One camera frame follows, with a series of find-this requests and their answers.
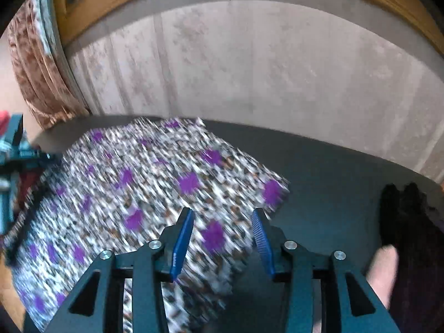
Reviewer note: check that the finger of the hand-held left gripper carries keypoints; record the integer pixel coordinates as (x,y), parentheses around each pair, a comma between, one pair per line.
(34,154)

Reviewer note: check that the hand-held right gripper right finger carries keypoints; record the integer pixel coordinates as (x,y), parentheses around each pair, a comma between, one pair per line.
(263,246)

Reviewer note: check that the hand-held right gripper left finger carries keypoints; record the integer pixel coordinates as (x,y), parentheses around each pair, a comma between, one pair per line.
(182,246)

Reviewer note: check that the leopard print purple flower garment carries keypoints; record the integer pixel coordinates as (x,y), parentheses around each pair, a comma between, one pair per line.
(138,187)

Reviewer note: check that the brown floral patterned curtain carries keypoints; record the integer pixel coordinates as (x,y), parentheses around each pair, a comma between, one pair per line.
(38,76)

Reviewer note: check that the pink knitted sweater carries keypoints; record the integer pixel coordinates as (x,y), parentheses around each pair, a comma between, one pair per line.
(383,270)

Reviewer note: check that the black garment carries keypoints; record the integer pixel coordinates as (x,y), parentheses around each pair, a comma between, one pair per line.
(416,249)

